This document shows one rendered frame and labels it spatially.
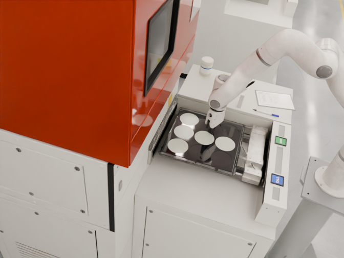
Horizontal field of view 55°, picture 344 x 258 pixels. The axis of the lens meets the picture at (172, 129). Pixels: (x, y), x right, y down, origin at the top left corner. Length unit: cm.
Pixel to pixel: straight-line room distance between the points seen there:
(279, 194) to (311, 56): 57
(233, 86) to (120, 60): 71
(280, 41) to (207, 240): 92
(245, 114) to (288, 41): 59
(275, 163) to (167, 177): 50
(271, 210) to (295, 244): 70
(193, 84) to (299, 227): 98
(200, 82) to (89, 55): 117
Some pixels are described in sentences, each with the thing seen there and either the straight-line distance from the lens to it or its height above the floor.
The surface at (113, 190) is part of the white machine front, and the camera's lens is 119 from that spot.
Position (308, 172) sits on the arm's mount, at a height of 84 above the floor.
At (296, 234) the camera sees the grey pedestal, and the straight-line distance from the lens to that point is 207.
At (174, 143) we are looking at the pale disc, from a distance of 164.
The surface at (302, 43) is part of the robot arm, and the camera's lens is 136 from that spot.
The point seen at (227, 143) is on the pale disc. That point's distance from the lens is 169.
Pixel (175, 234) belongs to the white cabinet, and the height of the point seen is 62.
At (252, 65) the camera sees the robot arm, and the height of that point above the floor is 136.
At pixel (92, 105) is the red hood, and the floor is 145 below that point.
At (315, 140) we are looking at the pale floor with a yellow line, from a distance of 343.
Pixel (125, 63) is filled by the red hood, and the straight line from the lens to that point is 83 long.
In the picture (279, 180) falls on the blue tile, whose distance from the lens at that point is 153.
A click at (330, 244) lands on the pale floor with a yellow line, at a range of 271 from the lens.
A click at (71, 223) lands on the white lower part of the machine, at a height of 77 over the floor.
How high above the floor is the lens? 204
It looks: 42 degrees down
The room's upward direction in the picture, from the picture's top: 8 degrees clockwise
